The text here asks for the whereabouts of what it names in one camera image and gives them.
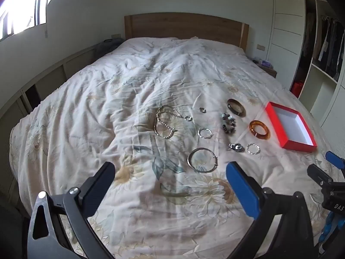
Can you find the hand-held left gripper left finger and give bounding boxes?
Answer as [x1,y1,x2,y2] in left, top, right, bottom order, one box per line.
[27,161,116,259]

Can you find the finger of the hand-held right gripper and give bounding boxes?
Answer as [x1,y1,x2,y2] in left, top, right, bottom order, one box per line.
[325,151,345,182]
[307,163,336,189]

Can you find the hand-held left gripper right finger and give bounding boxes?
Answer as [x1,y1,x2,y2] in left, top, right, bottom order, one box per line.
[226,161,316,259]

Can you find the small twisted silver bracelet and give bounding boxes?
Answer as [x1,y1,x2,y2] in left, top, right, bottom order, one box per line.
[246,143,261,155]

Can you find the large silver bangle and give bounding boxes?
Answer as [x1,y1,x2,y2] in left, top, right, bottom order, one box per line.
[187,147,218,173]

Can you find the red cardboard box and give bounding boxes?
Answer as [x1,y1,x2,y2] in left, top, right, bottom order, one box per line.
[265,102,318,153]

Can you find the amber bangle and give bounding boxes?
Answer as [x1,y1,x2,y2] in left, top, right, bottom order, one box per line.
[249,120,270,141]

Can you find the silver hoop ring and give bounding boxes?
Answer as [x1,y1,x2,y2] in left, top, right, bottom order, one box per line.
[198,128,213,140]

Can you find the black bead bracelet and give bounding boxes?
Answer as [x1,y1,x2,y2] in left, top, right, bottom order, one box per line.
[221,113,238,134]

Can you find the silver beaded necklace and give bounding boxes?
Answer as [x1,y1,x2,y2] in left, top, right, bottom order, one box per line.
[154,105,193,140]

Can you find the dark brown bangle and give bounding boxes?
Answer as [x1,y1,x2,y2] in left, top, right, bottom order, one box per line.
[227,99,247,118]

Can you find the red bag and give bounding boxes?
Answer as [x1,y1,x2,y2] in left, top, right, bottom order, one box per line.
[291,81,304,99]

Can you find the wooden nightstand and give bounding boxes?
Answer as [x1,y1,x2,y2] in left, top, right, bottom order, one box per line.
[253,59,278,79]

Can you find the hanging clothes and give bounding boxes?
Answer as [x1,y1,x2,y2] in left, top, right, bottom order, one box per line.
[302,12,345,81]

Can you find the white wardrobe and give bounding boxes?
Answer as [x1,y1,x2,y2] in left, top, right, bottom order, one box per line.
[265,0,345,146]

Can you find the dark cloth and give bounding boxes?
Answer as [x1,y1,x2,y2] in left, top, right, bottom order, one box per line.
[96,39,125,58]

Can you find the wooden headboard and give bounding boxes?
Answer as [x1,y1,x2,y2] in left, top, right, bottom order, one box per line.
[124,12,249,52]

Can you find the window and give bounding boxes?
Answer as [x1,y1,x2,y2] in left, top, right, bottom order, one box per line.
[0,0,68,41]

